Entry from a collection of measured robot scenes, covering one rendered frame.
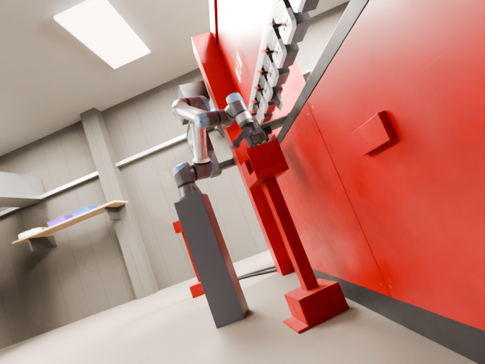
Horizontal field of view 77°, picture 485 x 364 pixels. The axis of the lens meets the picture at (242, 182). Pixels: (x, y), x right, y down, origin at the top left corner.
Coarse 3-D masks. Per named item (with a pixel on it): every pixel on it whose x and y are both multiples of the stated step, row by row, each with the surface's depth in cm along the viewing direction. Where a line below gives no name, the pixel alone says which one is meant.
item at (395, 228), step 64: (384, 0) 60; (448, 0) 47; (384, 64) 66; (448, 64) 51; (320, 128) 108; (448, 128) 56; (320, 192) 130; (384, 192) 83; (448, 192) 61; (320, 256) 163; (384, 256) 96; (448, 256) 68; (448, 320) 76
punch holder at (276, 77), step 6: (264, 54) 171; (264, 60) 174; (270, 60) 165; (264, 66) 178; (270, 66) 168; (288, 66) 165; (270, 72) 171; (276, 72) 164; (282, 72) 165; (288, 72) 166; (270, 78) 174; (276, 78) 167; (282, 78) 170; (270, 84) 178; (276, 84) 176; (282, 84) 179
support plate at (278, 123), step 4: (284, 116) 177; (272, 120) 176; (276, 120) 177; (280, 120) 179; (284, 120) 182; (260, 124) 175; (264, 124) 176; (268, 124) 179; (272, 124) 182; (276, 124) 185; (280, 124) 188; (272, 128) 189; (276, 128) 193
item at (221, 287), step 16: (176, 208) 187; (192, 208) 186; (208, 208) 191; (192, 224) 185; (208, 224) 184; (192, 240) 184; (208, 240) 183; (192, 256) 183; (208, 256) 182; (224, 256) 184; (208, 272) 181; (224, 272) 179; (208, 288) 180; (224, 288) 179; (240, 288) 192; (224, 304) 178; (240, 304) 178; (224, 320) 177
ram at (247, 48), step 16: (224, 0) 211; (240, 0) 178; (256, 0) 154; (224, 16) 226; (240, 16) 189; (256, 16) 162; (272, 16) 142; (224, 32) 244; (240, 32) 201; (256, 32) 171; (224, 48) 264; (240, 48) 215; (256, 48) 181; (240, 80) 248; (256, 80) 204
